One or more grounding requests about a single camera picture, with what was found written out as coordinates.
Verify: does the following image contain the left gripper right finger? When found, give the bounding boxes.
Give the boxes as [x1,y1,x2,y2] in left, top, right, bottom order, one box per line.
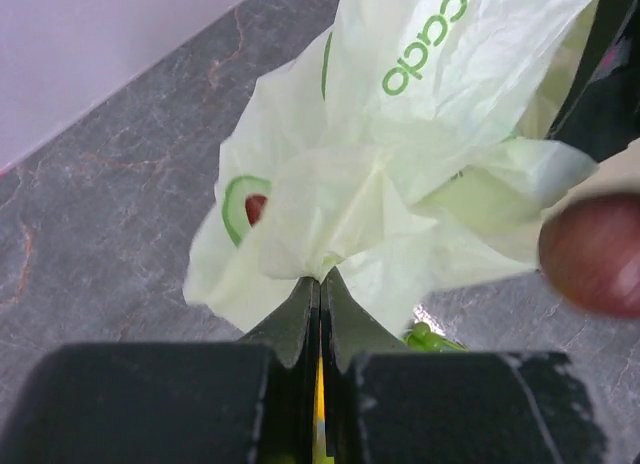
[320,269,418,463]

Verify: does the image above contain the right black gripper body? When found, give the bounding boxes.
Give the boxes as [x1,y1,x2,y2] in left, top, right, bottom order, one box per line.
[547,0,639,162]

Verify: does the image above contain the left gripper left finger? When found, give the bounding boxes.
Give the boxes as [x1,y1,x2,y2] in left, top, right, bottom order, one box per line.
[241,278,320,463]

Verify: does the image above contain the green fake grapes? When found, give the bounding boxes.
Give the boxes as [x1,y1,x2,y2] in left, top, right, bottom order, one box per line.
[404,322,466,353]

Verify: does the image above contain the yellow fake banana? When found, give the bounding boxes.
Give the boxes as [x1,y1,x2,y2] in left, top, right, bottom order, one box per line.
[312,358,327,464]

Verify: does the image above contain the dark red fake fruit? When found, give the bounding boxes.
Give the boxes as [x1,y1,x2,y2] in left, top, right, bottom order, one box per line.
[538,190,639,319]

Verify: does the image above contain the light green plastic bag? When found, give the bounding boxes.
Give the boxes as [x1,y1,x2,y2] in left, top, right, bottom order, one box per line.
[183,0,598,335]

